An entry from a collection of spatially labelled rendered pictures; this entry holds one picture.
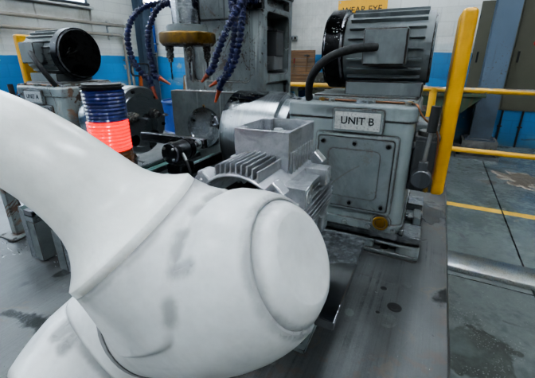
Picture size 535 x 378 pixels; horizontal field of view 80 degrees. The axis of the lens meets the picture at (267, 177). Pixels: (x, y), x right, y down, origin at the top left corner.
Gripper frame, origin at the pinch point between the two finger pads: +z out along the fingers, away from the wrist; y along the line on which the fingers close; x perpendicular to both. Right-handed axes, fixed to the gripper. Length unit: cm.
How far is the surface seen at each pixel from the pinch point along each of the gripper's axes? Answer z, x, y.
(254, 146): -1.9, -7.0, 1.0
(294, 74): 529, 78, 209
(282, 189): -9.6, -4.5, -7.3
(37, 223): -15, 13, 53
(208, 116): 48, 6, 48
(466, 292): 122, 123, -59
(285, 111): 31.9, -2.7, 10.1
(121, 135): -14.0, -11.5, 16.7
